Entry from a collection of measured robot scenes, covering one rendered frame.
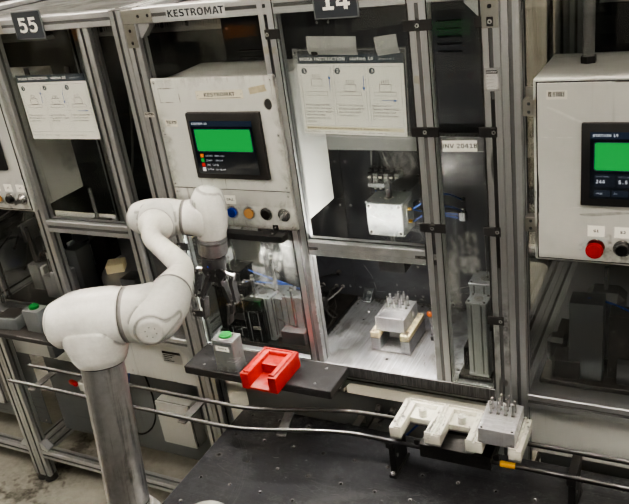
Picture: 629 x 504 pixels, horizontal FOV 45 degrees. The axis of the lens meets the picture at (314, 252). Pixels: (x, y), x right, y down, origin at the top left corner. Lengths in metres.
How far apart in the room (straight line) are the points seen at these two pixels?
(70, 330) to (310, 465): 0.96
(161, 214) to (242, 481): 0.84
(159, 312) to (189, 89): 0.80
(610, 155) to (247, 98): 0.96
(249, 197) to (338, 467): 0.86
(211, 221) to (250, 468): 0.78
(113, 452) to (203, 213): 0.72
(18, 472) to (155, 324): 2.38
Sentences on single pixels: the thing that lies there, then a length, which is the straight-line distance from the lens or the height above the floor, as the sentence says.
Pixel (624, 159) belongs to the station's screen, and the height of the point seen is 1.62.
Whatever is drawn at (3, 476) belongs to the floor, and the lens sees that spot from 4.00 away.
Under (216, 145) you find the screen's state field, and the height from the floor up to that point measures 1.64.
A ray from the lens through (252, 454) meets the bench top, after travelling 2.51.
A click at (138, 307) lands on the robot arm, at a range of 1.71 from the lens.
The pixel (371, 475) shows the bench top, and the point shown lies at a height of 0.68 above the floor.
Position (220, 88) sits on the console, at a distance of 2.20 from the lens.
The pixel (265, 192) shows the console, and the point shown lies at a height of 1.49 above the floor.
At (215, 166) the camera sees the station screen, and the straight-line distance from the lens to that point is 2.27.
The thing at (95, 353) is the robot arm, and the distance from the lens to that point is 1.78.
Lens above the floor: 2.23
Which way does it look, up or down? 24 degrees down
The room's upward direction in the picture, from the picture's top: 8 degrees counter-clockwise
